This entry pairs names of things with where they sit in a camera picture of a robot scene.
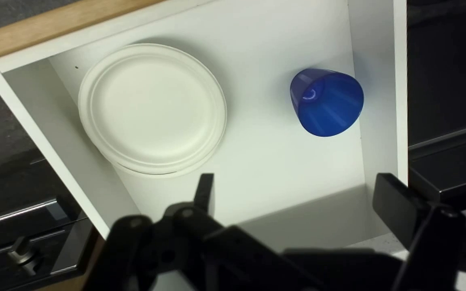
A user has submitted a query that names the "black appliance with silver bars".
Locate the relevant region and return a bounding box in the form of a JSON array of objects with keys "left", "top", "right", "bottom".
[{"left": 405, "top": 0, "right": 466, "bottom": 213}]

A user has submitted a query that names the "blue plastic cup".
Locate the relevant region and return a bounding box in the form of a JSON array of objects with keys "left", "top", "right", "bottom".
[{"left": 287, "top": 66, "right": 365, "bottom": 139}]

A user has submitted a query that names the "silver oven knob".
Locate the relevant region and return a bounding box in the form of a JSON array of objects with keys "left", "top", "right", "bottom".
[{"left": 6, "top": 234, "right": 43, "bottom": 271}]

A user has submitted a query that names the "white paper plate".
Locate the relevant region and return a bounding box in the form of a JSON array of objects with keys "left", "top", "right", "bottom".
[{"left": 85, "top": 43, "right": 224, "bottom": 166}]

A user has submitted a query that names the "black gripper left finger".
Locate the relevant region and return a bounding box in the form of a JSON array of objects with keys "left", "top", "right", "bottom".
[{"left": 83, "top": 171, "right": 278, "bottom": 291}]

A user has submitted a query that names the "white plate stack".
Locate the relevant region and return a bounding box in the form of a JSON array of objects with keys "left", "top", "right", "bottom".
[{"left": 75, "top": 42, "right": 229, "bottom": 177}]

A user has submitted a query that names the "wooden front white drawer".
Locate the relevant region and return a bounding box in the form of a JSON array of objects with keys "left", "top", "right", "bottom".
[{"left": 0, "top": 0, "right": 410, "bottom": 255}]

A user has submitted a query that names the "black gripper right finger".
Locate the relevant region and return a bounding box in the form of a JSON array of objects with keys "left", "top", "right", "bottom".
[{"left": 371, "top": 171, "right": 466, "bottom": 291}]

